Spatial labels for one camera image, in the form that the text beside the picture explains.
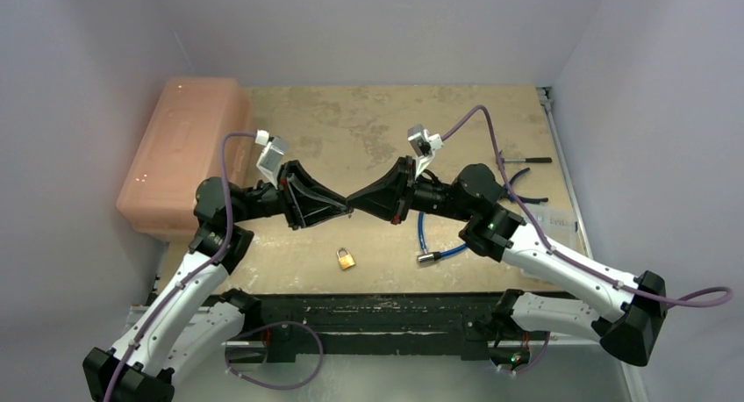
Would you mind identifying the small black handled hammer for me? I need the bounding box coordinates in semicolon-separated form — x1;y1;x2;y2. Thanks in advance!
497;153;553;164

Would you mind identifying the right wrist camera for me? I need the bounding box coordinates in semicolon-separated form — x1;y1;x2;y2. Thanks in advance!
407;124;443;177

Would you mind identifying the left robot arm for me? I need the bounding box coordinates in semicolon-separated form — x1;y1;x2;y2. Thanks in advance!
82;161;352;401

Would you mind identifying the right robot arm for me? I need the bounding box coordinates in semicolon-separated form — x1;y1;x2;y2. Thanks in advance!
348;157;668;367

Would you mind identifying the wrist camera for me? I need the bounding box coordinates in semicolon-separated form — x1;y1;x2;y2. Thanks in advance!
407;124;443;177
254;130;288;188

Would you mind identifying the pink plastic storage box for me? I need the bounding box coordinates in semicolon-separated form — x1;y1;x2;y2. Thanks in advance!
116;76;254;241

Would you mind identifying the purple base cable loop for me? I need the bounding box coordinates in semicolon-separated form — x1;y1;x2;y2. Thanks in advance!
224;320;325;391

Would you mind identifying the brass padlock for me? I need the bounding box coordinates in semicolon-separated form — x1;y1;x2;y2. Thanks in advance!
336;248;356;270

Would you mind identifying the clear plastic parts box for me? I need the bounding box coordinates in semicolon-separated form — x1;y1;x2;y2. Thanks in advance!
530;205;578;233

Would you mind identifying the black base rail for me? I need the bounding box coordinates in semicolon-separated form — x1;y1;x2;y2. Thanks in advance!
205;290;547;363

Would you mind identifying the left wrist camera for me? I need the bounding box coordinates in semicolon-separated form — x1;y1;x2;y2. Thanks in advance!
254;130;288;188

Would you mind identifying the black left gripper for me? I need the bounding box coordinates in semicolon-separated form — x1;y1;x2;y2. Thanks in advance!
231;161;348;230

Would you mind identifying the aluminium frame rail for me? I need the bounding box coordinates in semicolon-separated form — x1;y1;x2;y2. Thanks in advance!
536;87;649;402

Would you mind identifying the blue cable lock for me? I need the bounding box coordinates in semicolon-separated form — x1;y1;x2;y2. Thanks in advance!
416;212;468;267

